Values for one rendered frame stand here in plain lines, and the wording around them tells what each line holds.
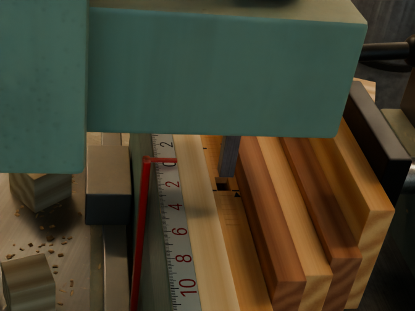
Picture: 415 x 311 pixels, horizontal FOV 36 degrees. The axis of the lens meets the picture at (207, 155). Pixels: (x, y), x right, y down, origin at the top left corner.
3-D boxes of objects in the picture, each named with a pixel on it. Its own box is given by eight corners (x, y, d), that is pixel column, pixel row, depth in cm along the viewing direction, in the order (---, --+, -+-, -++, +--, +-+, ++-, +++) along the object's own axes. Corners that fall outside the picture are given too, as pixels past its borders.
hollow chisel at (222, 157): (233, 178, 40) (246, 108, 37) (219, 177, 39) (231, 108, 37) (231, 168, 40) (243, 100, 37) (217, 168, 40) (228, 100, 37)
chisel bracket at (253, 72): (331, 163, 36) (373, 23, 31) (76, 158, 33) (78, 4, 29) (298, 95, 42) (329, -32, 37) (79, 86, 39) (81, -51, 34)
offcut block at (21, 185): (46, 174, 61) (45, 142, 59) (72, 195, 59) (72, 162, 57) (9, 191, 59) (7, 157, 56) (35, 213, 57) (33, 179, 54)
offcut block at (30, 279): (45, 282, 50) (44, 252, 49) (56, 313, 48) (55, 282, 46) (2, 292, 49) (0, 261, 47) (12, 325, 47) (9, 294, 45)
